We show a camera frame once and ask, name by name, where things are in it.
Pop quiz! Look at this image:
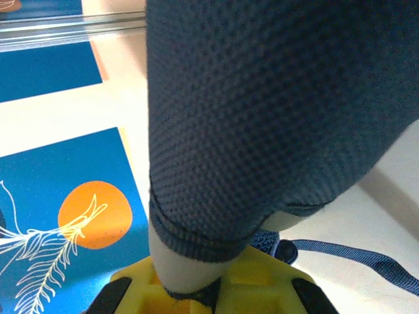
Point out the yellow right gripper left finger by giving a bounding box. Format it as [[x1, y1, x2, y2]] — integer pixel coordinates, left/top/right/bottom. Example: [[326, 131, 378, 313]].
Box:
[[81, 254, 217, 314]]

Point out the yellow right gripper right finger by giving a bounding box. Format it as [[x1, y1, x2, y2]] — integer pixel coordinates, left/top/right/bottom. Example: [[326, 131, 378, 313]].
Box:
[[218, 245, 338, 314]]

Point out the navy blue backpack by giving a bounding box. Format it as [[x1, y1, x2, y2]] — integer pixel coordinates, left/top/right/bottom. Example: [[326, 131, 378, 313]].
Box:
[[145, 0, 419, 302]]

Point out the aluminium frame post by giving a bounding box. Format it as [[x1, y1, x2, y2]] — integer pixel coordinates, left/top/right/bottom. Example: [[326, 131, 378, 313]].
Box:
[[0, 10, 147, 52]]

